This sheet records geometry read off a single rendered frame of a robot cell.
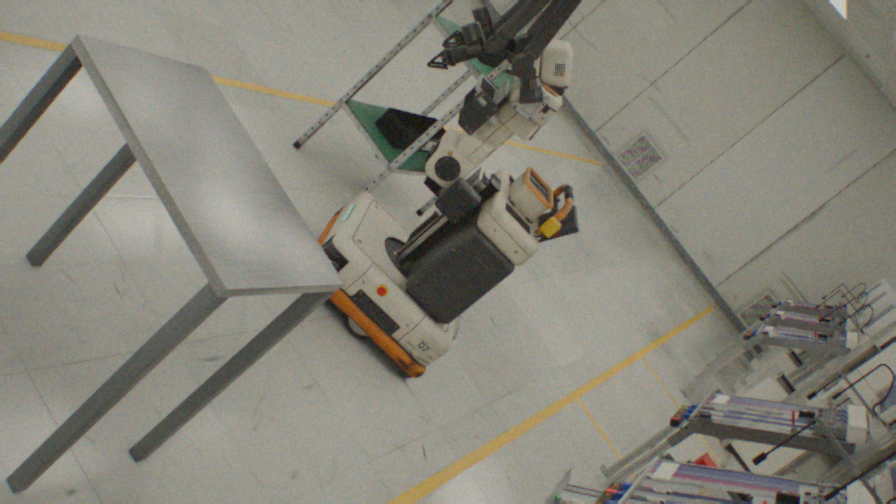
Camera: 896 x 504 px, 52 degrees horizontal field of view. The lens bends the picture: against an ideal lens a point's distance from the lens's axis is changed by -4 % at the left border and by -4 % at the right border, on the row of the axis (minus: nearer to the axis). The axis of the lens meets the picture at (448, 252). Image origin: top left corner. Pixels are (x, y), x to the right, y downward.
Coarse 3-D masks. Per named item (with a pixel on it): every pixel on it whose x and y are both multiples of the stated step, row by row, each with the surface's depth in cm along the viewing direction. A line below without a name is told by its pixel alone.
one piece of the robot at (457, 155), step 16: (512, 96) 362; (512, 112) 369; (480, 128) 378; (496, 128) 373; (512, 128) 371; (528, 128) 370; (448, 144) 373; (464, 144) 372; (480, 144) 372; (496, 144) 375; (432, 160) 376; (448, 160) 375; (464, 160) 375; (480, 160) 374; (432, 176) 378; (448, 176) 377; (464, 176) 377
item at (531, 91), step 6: (522, 84) 348; (528, 84) 347; (534, 84) 347; (522, 90) 348; (528, 90) 347; (534, 90) 347; (540, 90) 349; (522, 96) 349; (528, 96) 348; (534, 96) 348; (540, 96) 348; (522, 102) 347; (528, 102) 347; (534, 102) 346
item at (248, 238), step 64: (64, 64) 205; (128, 64) 213; (192, 64) 239; (0, 128) 214; (128, 128) 197; (192, 128) 217; (192, 192) 199; (256, 192) 221; (256, 256) 202; (320, 256) 225; (192, 320) 189; (128, 384) 197; (64, 448) 207
